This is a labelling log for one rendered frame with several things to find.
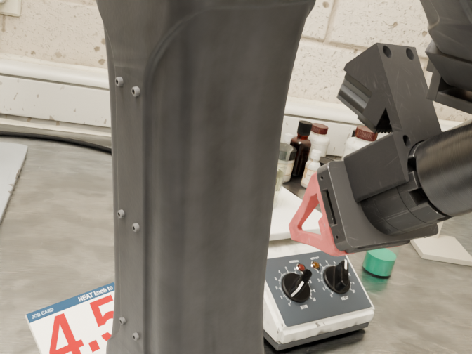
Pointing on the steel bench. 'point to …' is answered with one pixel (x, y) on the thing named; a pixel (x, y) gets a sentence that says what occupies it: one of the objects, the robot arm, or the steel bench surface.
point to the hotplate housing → (276, 328)
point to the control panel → (318, 296)
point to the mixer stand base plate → (10, 171)
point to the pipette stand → (442, 248)
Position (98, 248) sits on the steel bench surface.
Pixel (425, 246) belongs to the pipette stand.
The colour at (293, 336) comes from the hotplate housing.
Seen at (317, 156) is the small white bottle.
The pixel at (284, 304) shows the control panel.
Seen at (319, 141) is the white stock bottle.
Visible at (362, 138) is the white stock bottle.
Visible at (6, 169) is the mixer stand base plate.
